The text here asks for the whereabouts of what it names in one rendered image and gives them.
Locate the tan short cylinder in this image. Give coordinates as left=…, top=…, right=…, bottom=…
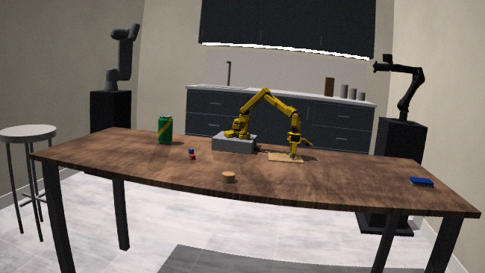
left=222, top=172, right=235, bottom=183

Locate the tan flat mat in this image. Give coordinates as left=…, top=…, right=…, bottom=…
left=268, top=151, right=304, bottom=163

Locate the green soda can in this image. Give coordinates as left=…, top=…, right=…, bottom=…
left=158, top=115, right=173, bottom=145

